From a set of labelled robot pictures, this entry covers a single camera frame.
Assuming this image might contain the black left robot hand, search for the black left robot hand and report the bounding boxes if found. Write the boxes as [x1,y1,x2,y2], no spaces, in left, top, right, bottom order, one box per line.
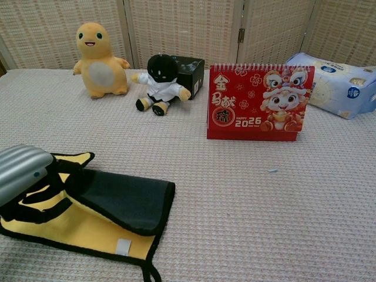
[0,157,89,224]

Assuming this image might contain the yellow towel with black trim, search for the yellow towel with black trim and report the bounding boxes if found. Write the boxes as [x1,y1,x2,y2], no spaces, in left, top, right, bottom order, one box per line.
[0,152,176,282]

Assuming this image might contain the orange dinosaur plush toy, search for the orange dinosaur plush toy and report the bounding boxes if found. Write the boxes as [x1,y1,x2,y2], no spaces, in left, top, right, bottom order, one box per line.
[72,22,131,100]

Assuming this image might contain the black-headed plush doll white robe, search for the black-headed plush doll white robe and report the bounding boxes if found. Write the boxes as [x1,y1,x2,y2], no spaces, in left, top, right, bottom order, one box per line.
[130,53,192,116]

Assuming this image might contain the black cardboard box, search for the black cardboard box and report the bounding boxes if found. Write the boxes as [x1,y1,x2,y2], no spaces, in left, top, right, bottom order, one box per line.
[170,55,206,101]

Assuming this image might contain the pink waffle weave tablecloth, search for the pink waffle weave tablecloth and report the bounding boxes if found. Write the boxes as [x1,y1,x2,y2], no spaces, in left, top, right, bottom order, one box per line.
[0,68,376,282]

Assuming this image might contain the woven beige folding screen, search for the woven beige folding screen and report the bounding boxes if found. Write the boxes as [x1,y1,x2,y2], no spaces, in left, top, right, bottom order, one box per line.
[0,0,376,71]

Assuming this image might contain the red 2026 desk calendar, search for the red 2026 desk calendar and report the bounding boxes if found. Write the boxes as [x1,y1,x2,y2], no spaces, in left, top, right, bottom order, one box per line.
[206,63,316,143]

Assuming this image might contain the blue tissue pack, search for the blue tissue pack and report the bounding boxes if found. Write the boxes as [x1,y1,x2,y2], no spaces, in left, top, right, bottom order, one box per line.
[285,52,376,120]

